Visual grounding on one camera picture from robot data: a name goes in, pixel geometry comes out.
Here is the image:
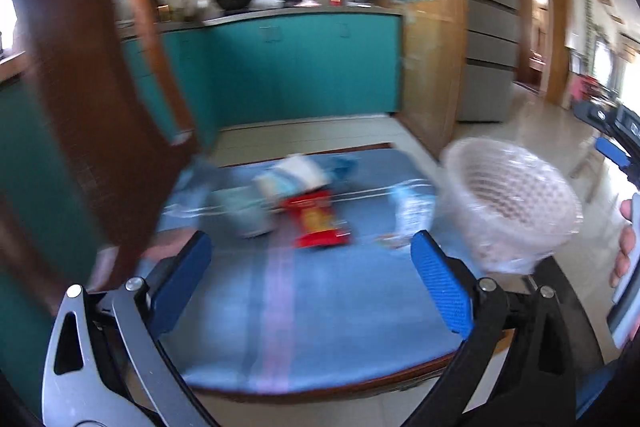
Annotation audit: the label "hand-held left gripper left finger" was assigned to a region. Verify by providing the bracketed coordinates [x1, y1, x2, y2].
[41, 229, 221, 427]

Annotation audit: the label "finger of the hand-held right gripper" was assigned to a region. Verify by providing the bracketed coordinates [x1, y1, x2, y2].
[572, 101, 640, 138]
[594, 136, 640, 185]

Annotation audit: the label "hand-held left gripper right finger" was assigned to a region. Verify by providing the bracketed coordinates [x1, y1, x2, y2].
[402, 229, 608, 427]

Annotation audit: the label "white lattice wastebasket with liner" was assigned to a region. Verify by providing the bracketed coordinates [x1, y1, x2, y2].
[440, 137, 585, 277]

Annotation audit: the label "person's right hand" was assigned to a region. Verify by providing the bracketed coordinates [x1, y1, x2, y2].
[610, 198, 637, 304]

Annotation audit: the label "pink clothing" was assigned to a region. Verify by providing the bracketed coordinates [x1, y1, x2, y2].
[570, 74, 594, 108]

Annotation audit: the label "clear plastic water bottle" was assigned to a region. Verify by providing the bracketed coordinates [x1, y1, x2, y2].
[390, 183, 437, 238]

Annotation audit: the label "brown wooden door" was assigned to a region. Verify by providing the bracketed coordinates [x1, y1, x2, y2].
[517, 0, 551, 90]

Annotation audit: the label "blue striped tablecloth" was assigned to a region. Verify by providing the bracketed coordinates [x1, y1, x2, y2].
[135, 147, 501, 395]

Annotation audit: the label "grey refrigerator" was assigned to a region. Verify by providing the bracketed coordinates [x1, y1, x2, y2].
[457, 0, 521, 124]

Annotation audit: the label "red snack packet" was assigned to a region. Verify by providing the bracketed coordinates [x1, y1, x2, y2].
[280, 189, 353, 250]

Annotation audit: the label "blue and white carton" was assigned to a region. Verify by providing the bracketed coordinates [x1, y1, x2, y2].
[252, 155, 331, 208]

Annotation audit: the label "wooden framed glass door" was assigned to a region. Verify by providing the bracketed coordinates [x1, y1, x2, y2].
[367, 0, 468, 158]

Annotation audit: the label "carved wooden chair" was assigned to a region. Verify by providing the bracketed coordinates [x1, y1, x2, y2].
[0, 0, 516, 408]

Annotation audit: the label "teal base cabinets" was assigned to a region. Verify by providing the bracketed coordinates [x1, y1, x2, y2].
[0, 12, 403, 333]

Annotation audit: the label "grey kitchen countertop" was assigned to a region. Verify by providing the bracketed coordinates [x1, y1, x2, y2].
[117, 4, 403, 38]

